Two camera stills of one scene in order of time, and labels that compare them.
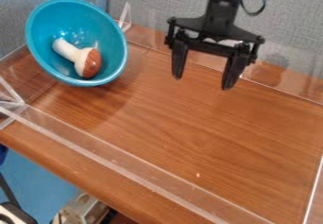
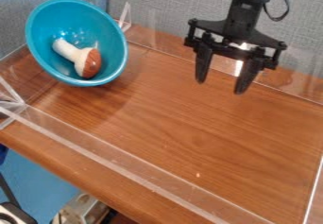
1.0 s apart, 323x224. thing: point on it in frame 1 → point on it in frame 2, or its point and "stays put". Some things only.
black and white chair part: [11, 215] stays put
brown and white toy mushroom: [86, 59] stays put
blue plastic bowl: [83, 25] stays put
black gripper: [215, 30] → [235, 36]
